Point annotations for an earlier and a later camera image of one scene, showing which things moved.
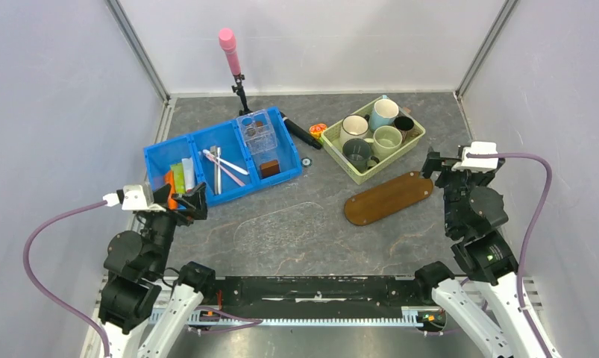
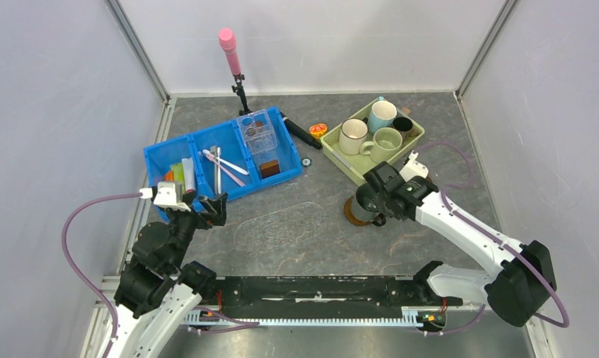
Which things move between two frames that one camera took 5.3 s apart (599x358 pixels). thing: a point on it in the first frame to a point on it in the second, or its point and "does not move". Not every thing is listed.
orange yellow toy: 316,130 does not move
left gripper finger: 200,212 to 216,219
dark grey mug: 357,152 to 365,203
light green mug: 386,140 does not move
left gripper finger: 196,197 to 218,206
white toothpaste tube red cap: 189,174 does not move
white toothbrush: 225,162 does not move
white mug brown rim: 353,126 does not move
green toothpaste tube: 179,178 does not move
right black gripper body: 455,183 to 383,201
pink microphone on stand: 227,42 does not move
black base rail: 315,291 does not move
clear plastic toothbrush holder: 257,131 does not move
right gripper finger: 433,162 to 369,197
